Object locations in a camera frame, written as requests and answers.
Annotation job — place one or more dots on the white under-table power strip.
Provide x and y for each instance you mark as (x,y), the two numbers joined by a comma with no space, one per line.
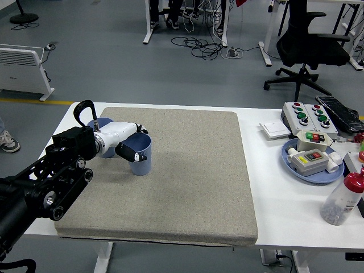
(270,257)

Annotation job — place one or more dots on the black office chair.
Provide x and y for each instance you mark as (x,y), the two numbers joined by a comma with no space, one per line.
(310,45)

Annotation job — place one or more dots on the white four-button control box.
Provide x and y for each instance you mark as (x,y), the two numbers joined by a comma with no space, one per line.
(293,112)
(327,129)

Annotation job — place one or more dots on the white panel heater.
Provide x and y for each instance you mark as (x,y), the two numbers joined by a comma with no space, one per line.
(20,71)

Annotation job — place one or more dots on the black keyboard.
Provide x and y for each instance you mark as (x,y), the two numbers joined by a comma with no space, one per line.
(341,113)

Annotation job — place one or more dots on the black round fan base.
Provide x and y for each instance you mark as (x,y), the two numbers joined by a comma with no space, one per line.
(24,18)

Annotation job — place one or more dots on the white desk frame dark legs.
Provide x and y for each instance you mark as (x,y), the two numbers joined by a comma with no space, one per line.
(357,62)

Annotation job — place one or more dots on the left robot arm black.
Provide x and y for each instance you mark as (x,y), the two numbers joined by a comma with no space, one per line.
(57,159)

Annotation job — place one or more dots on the person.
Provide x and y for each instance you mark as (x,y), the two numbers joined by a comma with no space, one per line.
(155,11)

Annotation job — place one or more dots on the clear screw bottle red cap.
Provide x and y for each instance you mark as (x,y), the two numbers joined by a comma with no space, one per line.
(338,204)

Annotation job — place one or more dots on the grey-brown fabric mat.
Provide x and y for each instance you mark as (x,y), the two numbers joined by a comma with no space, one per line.
(185,170)

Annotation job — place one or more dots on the white switch box green red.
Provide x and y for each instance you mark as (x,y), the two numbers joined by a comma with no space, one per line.
(305,145)

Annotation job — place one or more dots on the blue round plate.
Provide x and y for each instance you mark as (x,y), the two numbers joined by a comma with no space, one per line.
(318,179)

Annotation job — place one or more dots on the white table leg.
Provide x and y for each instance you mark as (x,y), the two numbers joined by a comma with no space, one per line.
(298,263)
(103,258)

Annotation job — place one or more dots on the white plastic fitting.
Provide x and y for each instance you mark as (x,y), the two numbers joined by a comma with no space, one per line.
(335,162)
(291,155)

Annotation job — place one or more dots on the black table control panel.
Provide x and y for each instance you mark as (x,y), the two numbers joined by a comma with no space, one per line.
(355,256)

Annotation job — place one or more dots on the white wall switch plate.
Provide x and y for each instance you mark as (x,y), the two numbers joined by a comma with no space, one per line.
(274,128)

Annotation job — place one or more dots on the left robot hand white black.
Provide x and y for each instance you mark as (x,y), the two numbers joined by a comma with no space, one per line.
(116,133)

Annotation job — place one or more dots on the person's shoe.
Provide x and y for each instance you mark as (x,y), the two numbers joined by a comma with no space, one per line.
(10,143)

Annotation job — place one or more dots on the white box red button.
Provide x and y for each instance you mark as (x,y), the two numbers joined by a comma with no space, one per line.
(352,162)

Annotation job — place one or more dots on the white desk leg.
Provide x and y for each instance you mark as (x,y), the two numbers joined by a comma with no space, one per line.
(268,34)

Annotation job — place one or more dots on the blue ribbed plastic cup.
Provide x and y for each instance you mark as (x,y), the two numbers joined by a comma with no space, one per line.
(142,167)
(109,153)

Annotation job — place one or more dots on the grey switch box yellow label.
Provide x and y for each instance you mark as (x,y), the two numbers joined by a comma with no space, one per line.
(310,167)

